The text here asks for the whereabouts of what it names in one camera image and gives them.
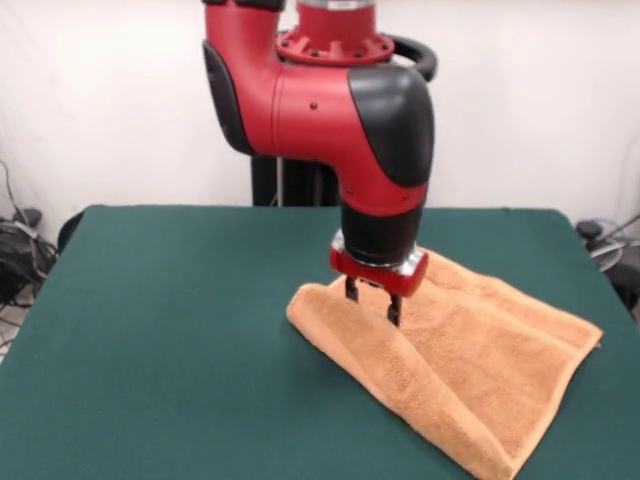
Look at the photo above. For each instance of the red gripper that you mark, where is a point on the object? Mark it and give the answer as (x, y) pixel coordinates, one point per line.
(390, 280)

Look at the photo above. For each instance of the dark green table cloth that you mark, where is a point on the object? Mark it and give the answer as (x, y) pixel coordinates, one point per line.
(150, 325)

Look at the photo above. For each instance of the black rounded object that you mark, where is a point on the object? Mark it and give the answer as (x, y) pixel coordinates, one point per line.
(70, 230)

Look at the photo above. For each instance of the black power adapter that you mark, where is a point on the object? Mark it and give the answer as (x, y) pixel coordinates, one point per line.
(589, 229)

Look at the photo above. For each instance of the black bulky object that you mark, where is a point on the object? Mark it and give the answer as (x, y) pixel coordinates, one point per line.
(627, 290)

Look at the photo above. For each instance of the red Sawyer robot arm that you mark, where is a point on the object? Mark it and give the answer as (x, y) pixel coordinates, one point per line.
(320, 115)

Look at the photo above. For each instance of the tan terry towel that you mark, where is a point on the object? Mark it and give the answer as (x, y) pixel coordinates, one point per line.
(475, 360)

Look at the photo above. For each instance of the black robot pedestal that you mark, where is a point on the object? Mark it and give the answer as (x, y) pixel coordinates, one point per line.
(300, 182)

